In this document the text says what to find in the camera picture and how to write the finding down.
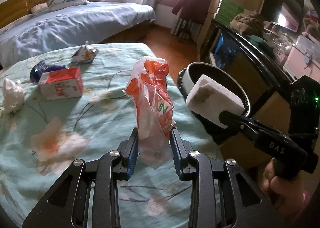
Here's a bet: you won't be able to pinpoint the white foam block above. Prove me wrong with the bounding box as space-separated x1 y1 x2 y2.
186 75 245 129

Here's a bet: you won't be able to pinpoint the red white plastic bag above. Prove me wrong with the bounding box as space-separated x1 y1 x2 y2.
125 56 175 169

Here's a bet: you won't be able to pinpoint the red white milk carton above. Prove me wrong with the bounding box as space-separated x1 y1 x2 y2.
37 67 84 101

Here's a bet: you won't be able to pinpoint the silver snack wrapper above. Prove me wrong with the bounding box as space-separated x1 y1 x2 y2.
71 41 99 64

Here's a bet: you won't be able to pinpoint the blue plastic wrapper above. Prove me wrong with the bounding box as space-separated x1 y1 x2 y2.
30 60 68 85

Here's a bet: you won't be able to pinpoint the white tissue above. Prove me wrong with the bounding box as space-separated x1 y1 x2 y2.
2 78 25 114

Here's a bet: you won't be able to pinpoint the white round trash bin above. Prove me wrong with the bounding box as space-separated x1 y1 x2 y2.
177 62 251 116

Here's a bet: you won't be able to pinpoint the person's right hand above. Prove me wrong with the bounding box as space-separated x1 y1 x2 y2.
260 158 310 220

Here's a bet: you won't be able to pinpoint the black tv cabinet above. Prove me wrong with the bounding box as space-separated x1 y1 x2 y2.
200 19 295 115

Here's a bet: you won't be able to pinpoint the pink storage box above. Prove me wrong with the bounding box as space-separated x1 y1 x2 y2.
283 35 319 82

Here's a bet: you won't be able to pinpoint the brown plush toy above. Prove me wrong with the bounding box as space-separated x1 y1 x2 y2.
229 12 264 38

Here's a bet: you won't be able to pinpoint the white radiator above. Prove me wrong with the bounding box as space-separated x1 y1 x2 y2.
170 18 203 42

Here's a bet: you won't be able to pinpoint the green stacked boxes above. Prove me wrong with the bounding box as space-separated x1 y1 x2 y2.
214 0 244 26

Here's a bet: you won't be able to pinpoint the dark red hanging coat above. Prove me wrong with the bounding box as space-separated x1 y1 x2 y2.
172 0 210 24

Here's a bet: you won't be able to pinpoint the large blue bed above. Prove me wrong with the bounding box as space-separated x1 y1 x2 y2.
1 2 156 68

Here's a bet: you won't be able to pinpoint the white pillow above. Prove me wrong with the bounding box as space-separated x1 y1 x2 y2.
30 2 48 14

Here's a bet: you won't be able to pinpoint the wooden headboard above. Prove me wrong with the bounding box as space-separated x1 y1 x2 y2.
0 0 49 28

